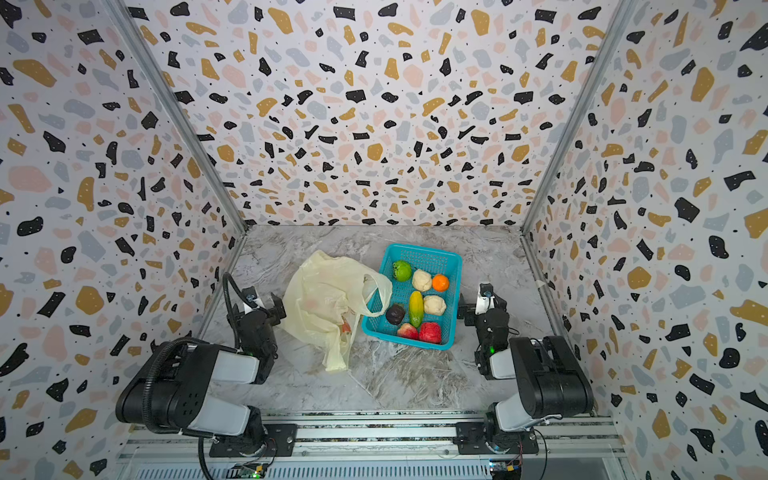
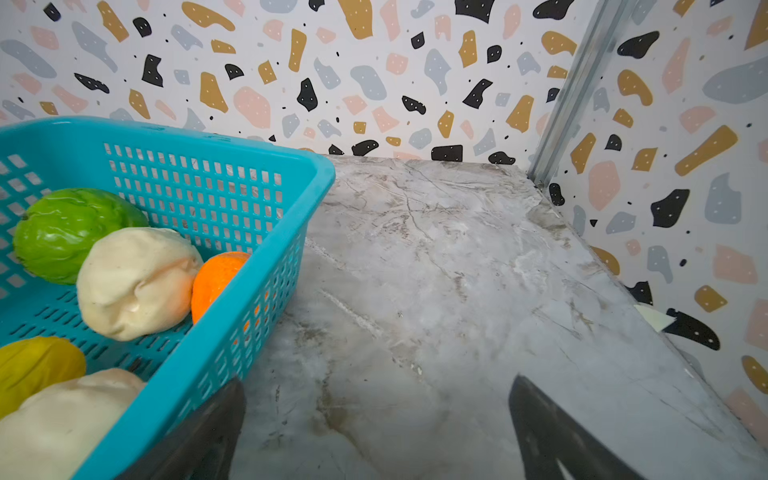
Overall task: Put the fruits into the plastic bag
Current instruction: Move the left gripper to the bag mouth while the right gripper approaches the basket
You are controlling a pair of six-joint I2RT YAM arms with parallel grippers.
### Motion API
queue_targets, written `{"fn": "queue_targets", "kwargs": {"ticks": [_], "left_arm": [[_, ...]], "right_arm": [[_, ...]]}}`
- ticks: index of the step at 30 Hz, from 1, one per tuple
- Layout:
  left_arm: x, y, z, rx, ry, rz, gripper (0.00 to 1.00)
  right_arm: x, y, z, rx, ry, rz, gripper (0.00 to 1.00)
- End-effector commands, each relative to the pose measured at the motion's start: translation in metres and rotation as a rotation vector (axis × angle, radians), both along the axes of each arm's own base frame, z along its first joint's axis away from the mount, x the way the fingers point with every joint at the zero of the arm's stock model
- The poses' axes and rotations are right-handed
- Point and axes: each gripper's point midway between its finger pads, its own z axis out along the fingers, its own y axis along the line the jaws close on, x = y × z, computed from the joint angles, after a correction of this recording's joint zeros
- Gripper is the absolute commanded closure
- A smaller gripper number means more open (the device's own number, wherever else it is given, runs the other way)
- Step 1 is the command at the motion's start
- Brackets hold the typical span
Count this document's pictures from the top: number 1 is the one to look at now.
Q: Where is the orange tangerine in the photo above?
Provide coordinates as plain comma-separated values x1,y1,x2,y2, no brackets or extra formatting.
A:
431,274,450,292

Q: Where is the yellow mango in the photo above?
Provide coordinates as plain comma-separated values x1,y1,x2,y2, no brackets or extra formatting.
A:
408,290,425,328

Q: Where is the translucent yellowish plastic bag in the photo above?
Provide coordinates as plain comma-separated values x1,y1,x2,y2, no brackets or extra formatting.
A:
280,250,393,372

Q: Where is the pink peach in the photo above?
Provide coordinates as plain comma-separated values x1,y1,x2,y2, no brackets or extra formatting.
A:
397,323,420,340

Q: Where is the dark purple fruit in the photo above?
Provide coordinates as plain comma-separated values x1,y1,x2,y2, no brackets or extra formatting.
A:
385,304,406,326

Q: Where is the green round fruit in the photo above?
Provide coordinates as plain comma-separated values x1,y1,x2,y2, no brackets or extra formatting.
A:
393,260,413,282

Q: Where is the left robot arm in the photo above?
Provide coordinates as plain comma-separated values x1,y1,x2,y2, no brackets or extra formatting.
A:
115,302,285,446

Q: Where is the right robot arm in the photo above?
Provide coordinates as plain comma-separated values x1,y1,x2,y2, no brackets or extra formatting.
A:
472,308,594,436

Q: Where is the teal plastic basket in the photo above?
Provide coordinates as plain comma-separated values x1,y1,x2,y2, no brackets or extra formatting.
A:
362,244,463,351

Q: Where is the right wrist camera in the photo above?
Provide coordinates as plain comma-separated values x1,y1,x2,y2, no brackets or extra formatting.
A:
475,283,495,315

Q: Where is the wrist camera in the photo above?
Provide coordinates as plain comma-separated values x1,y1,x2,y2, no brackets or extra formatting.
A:
475,283,495,315
239,286,265,312

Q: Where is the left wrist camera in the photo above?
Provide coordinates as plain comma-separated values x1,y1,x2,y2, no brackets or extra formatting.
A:
239,286,265,312

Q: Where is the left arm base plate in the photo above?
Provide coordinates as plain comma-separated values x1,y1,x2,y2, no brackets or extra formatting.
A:
208,423,298,459

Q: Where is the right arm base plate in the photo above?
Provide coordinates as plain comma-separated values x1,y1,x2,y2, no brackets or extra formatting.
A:
453,422,539,455

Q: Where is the left black corrugated cable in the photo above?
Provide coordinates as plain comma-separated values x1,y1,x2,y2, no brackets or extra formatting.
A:
140,337,208,421

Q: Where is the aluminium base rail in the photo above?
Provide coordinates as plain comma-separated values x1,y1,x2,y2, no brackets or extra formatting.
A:
116,409,631,480

